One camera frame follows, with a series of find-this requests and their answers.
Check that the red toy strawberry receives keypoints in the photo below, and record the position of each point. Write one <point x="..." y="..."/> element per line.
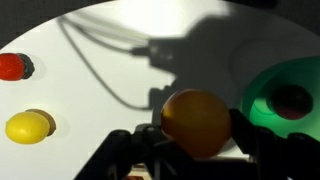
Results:
<point x="11" y="67"/>

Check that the round white table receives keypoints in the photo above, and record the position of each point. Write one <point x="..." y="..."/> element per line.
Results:
<point x="91" y="90"/>

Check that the dark plum toy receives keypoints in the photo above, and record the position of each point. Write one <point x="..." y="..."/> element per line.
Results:
<point x="291" y="102"/>

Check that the green plastic bowl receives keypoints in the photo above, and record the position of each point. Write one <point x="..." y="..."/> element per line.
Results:
<point x="304" y="72"/>

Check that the yellow toy lemon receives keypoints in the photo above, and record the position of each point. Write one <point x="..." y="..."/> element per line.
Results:
<point x="27" y="128"/>

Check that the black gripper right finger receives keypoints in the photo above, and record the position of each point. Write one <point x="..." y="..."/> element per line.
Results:
<point x="244" y="133"/>

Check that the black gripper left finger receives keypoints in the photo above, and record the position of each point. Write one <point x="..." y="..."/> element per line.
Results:
<point x="152" y="133"/>

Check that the yellow orange toy peach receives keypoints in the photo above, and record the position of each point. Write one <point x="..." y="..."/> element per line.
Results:
<point x="198" y="121"/>

